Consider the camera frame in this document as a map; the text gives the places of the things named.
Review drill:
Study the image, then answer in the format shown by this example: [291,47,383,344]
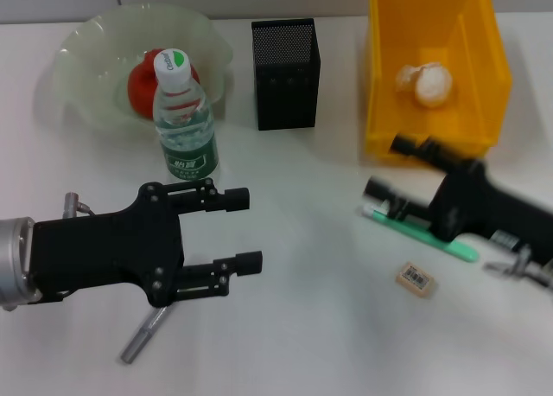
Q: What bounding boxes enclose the wrist connector cable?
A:
[62,191,97,219]
[483,245,553,288]

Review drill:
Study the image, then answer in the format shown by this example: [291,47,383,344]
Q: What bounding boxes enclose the clear water bottle green label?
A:
[153,48,220,183]

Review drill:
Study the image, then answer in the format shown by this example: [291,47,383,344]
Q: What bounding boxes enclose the silver marker pen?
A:
[119,303,175,365]

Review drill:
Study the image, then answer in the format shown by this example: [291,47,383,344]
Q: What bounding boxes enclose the yellow plastic storage bin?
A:
[365,0,513,169]

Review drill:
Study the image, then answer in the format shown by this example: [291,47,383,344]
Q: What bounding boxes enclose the right wrist connector cable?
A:
[483,245,553,288]

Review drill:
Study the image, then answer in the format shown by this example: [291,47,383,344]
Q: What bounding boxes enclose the beige eraser with barcode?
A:
[395,260,435,295]

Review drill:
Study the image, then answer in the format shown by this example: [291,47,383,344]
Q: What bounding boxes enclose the black mesh pen holder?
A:
[251,17,322,131]

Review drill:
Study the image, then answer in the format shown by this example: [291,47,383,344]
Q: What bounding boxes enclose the pale green glass fruit plate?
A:
[51,3,234,132]

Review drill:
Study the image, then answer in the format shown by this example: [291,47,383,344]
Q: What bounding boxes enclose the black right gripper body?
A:
[429,160,553,267]

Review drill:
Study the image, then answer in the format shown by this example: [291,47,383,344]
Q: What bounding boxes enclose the red-orange fruit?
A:
[126,48,201,121]

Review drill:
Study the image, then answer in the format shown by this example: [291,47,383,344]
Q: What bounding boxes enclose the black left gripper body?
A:
[32,182,186,310]

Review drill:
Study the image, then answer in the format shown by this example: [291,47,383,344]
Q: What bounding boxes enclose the white paper ball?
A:
[396,61,456,109]

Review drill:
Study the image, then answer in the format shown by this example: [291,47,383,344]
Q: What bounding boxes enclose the green pen white clip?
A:
[359,203,480,263]

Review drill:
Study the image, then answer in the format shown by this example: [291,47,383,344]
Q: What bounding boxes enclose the left wrist connector cable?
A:
[62,191,97,219]

